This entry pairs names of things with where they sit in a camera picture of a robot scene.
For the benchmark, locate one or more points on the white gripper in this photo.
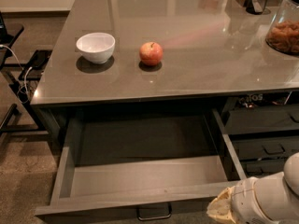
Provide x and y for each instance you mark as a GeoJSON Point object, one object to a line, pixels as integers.
{"type": "Point", "coordinates": [244, 202]}

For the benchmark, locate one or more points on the grey top drawer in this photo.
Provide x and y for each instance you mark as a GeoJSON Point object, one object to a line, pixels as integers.
{"type": "Point", "coordinates": [111, 165]}

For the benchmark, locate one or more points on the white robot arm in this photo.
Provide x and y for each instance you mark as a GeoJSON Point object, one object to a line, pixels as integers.
{"type": "Point", "coordinates": [273, 199]}

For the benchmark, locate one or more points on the dark right drawer unit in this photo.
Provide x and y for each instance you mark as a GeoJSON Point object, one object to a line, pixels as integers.
{"type": "Point", "coordinates": [264, 129]}

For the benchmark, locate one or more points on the red apple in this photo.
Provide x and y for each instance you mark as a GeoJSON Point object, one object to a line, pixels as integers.
{"type": "Point", "coordinates": [151, 53]}

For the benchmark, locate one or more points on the glass jar with snacks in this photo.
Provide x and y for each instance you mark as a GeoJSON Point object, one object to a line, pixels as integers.
{"type": "Point", "coordinates": [283, 34]}

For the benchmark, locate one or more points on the white ceramic bowl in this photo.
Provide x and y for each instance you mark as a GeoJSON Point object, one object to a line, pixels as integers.
{"type": "Point", "coordinates": [96, 47]}

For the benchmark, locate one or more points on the black phone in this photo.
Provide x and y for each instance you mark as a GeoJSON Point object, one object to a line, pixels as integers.
{"type": "Point", "coordinates": [38, 59]}

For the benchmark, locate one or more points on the black side stand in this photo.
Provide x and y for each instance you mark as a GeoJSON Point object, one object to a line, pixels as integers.
{"type": "Point", "coordinates": [18, 76]}

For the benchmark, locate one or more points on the metal drawer handle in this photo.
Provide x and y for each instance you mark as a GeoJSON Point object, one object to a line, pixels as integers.
{"type": "Point", "coordinates": [155, 211]}

